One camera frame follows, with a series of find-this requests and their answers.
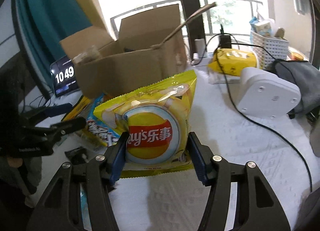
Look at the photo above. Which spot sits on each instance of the grey fabric bag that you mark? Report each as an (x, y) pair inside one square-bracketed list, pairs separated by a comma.
[(305, 81)]

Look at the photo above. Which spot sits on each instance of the yellow and blue snack packet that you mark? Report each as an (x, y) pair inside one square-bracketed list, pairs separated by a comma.
[(100, 131)]

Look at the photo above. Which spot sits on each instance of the tablet showing clock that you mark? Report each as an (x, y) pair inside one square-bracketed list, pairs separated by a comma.
[(65, 76)]

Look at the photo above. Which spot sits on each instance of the small black snack packet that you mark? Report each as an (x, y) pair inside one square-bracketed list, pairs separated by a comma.
[(76, 155)]

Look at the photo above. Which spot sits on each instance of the person's left forearm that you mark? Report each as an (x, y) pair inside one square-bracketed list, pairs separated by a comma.
[(17, 181)]

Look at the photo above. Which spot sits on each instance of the brown cardboard box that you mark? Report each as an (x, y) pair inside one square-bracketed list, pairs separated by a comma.
[(137, 71)]

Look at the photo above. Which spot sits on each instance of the person's left hand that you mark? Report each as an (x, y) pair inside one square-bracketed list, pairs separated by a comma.
[(14, 163)]

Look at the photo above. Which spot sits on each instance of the white power strip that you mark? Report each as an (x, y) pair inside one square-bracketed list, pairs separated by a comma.
[(202, 60)]

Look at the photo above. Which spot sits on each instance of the white plastic device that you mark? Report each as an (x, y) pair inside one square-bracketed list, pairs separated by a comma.
[(267, 91)]

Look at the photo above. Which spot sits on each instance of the wide teal curtain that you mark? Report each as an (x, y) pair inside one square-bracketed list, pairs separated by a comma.
[(45, 8)]

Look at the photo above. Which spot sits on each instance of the white plug adapter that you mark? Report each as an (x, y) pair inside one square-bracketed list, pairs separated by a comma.
[(200, 47)]

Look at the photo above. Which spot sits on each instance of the jar with yellow lid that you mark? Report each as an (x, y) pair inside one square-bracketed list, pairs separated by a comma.
[(295, 56)]

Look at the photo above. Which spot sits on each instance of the black charger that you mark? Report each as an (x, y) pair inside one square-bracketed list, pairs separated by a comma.
[(225, 41)]

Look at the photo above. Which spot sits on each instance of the beige item in basket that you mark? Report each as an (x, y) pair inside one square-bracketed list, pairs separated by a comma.
[(279, 33)]

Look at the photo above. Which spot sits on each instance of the white woven basket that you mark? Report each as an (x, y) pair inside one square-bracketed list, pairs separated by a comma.
[(270, 48)]

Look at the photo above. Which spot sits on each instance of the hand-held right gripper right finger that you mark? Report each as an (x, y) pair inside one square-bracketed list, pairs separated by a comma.
[(198, 162)]

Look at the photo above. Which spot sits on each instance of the yellow plastic packet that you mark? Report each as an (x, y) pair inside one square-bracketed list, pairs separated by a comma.
[(235, 61)]

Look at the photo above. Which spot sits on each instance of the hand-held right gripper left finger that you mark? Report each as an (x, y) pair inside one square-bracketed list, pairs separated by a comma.
[(117, 162)]

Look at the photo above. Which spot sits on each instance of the blue and white carton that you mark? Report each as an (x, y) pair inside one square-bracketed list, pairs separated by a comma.
[(262, 28)]

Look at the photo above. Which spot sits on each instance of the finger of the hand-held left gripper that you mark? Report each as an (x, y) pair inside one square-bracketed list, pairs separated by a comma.
[(60, 109), (72, 124)]

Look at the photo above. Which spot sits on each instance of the yellow potato chips bag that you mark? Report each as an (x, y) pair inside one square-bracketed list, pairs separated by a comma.
[(150, 121)]

